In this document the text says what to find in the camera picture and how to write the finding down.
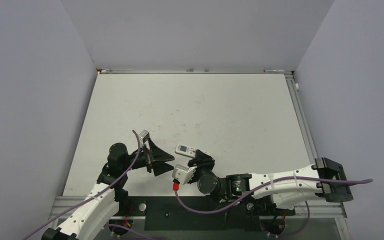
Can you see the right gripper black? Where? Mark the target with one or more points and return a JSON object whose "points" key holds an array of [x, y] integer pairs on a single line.
{"points": [[201, 160]]}

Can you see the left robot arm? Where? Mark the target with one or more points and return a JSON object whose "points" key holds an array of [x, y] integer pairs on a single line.
{"points": [[108, 196]]}

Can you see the aluminium rail right edge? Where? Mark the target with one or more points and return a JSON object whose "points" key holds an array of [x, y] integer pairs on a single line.
{"points": [[302, 120]]}

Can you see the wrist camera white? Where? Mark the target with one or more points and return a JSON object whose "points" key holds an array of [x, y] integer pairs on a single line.
{"points": [[182, 174], [143, 137]]}

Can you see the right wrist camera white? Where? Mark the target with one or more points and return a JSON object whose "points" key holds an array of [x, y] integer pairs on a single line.
{"points": [[182, 174]]}

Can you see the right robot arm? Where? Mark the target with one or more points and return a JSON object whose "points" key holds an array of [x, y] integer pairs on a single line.
{"points": [[280, 190]]}

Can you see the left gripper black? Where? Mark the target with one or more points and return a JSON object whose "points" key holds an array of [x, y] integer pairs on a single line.
{"points": [[155, 159]]}

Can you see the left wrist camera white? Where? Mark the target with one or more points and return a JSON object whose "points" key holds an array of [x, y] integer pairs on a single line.
{"points": [[143, 137]]}

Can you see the aluminium rail back edge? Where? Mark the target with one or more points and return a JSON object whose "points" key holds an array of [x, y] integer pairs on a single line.
{"points": [[193, 71]]}

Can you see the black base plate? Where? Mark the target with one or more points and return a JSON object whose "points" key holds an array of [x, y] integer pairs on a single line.
{"points": [[199, 213]]}

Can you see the aluminium rail edge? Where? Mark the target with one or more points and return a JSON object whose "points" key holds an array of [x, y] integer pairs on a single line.
{"points": [[302, 120], [193, 71]]}

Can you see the white grey remote control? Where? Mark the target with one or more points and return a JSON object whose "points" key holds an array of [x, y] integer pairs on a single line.
{"points": [[185, 150]]}

